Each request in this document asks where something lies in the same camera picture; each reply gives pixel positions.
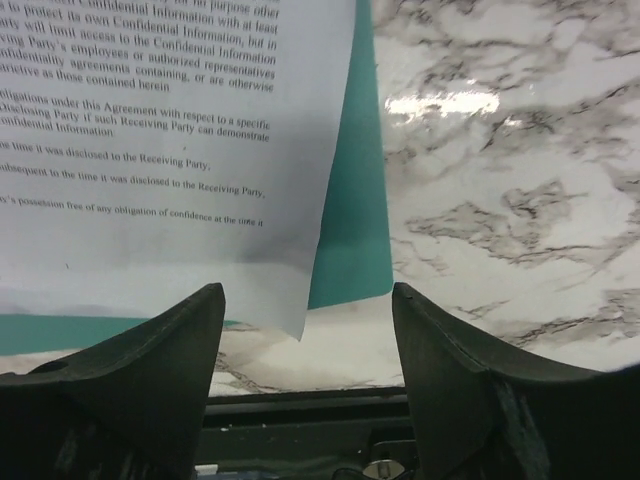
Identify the printed paper sheets stack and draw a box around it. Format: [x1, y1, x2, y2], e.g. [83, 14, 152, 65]
[1, 1, 357, 337]

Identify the teal paper folder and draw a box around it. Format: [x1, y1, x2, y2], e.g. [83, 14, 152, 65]
[1, 1, 393, 355]

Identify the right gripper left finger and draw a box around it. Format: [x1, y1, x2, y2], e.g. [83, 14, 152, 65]
[1, 284, 225, 479]

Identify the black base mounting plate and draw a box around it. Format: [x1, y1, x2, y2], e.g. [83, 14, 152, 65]
[193, 387, 421, 479]

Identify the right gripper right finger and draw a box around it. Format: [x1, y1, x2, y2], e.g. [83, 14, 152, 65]
[392, 283, 639, 480]

